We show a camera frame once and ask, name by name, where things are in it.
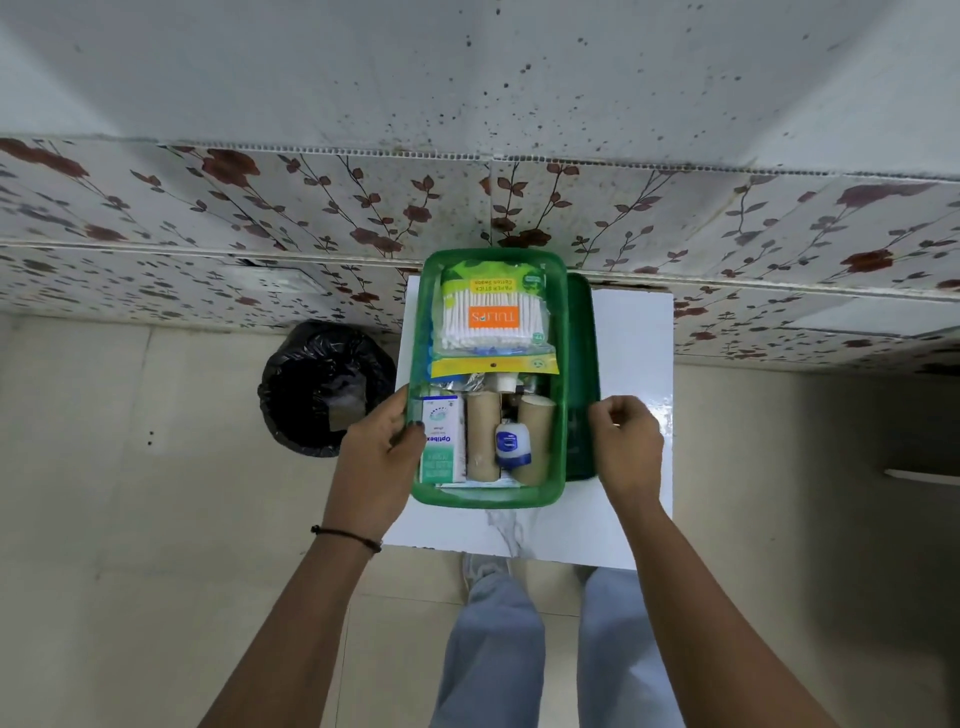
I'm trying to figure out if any person's right hand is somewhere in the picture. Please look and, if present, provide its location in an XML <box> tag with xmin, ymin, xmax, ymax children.
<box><xmin>587</xmin><ymin>395</ymin><xmax>666</xmax><ymax>511</ymax></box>

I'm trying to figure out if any black lined waste bin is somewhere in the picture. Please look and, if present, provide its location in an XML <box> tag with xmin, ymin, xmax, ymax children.
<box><xmin>257</xmin><ymin>320</ymin><xmax>398</xmax><ymax>459</ymax></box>

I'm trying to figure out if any cotton swab packet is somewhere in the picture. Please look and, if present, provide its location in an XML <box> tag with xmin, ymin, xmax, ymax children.
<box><xmin>430</xmin><ymin>258</ymin><xmax>561</xmax><ymax>379</ymax></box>

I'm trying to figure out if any brown bandage roll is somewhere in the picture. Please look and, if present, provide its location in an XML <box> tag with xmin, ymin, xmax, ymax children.
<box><xmin>465</xmin><ymin>390</ymin><xmax>503</xmax><ymax>484</ymax></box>
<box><xmin>513</xmin><ymin>394</ymin><xmax>558</xmax><ymax>488</ymax></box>

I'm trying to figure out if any person's right forearm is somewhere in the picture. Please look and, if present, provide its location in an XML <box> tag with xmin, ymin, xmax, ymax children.
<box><xmin>613</xmin><ymin>487</ymin><xmax>839</xmax><ymax>728</ymax></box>

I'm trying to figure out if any person's right leg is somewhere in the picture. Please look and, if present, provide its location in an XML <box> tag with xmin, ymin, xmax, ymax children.
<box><xmin>576</xmin><ymin>566</ymin><xmax>688</xmax><ymax>728</ymax></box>

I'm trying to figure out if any person's left hand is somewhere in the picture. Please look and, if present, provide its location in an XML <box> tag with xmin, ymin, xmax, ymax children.
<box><xmin>324</xmin><ymin>386</ymin><xmax>427</xmax><ymax>543</ymax></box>

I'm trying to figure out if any white ledge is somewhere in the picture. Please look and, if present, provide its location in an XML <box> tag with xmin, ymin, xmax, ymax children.
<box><xmin>882</xmin><ymin>468</ymin><xmax>960</xmax><ymax>488</ymax></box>

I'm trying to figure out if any small blue white jar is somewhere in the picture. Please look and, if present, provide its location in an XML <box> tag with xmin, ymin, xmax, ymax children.
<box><xmin>494</xmin><ymin>420</ymin><xmax>533</xmax><ymax>472</ymax></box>

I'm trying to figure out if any white small table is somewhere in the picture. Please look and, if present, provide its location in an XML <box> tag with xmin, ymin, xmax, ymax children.
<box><xmin>382</xmin><ymin>274</ymin><xmax>675</xmax><ymax>572</ymax></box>

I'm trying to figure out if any person's leg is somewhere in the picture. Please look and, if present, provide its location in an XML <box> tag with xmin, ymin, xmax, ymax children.
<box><xmin>576</xmin><ymin>566</ymin><xmax>688</xmax><ymax>728</ymax></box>
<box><xmin>430</xmin><ymin>573</ymin><xmax>547</xmax><ymax>728</ymax></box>

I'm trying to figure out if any green plastic lid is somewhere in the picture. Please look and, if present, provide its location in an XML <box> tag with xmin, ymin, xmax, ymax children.
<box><xmin>562</xmin><ymin>272</ymin><xmax>602</xmax><ymax>483</ymax></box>

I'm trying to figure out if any person's left leg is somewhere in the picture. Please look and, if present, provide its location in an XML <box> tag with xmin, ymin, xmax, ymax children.
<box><xmin>430</xmin><ymin>573</ymin><xmax>547</xmax><ymax>728</ymax></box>

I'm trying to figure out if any black wrist band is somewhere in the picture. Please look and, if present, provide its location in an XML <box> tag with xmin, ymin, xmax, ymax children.
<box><xmin>311</xmin><ymin>525</ymin><xmax>384</xmax><ymax>555</ymax></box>

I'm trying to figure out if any white medicine carton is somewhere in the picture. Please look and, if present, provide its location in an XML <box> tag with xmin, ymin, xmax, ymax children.
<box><xmin>419</xmin><ymin>395</ymin><xmax>468</xmax><ymax>486</ymax></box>

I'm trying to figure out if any green plastic box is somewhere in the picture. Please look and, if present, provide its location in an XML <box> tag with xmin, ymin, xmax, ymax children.
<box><xmin>408</xmin><ymin>248</ymin><xmax>569</xmax><ymax>510</ymax></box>

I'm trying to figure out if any person's left forearm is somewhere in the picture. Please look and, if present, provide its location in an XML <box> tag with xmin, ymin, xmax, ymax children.
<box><xmin>198</xmin><ymin>525</ymin><xmax>384</xmax><ymax>728</ymax></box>

